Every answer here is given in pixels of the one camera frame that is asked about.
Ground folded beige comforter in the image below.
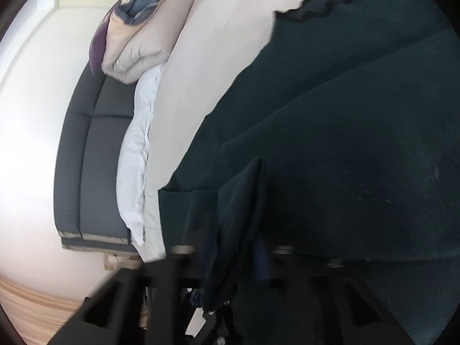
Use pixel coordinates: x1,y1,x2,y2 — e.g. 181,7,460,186
101,0,206,85

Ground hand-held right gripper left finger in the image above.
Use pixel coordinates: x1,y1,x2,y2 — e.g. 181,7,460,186
47,245,202,345

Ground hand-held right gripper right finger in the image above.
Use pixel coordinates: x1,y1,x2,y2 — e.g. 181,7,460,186
251,245,405,345

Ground purple cushion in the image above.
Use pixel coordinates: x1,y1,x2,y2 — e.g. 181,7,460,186
89,2,121,77

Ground blue-grey folded cloth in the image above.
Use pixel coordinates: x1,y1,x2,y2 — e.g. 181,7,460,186
120,0,180,26

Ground grey padded headboard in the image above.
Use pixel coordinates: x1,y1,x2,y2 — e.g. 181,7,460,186
53,63,145,256

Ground white pillow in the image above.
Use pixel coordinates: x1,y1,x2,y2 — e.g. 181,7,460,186
116,63,168,247

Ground dark green sweater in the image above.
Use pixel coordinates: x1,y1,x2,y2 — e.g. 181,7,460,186
157,0,458,345

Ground bed with beige sheet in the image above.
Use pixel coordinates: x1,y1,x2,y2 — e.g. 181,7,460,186
142,0,338,264

